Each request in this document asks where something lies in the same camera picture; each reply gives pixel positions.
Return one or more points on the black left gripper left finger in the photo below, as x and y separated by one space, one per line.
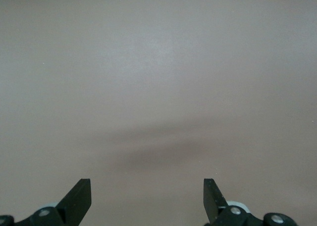
74 203

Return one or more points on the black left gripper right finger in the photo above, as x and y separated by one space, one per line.
213 202

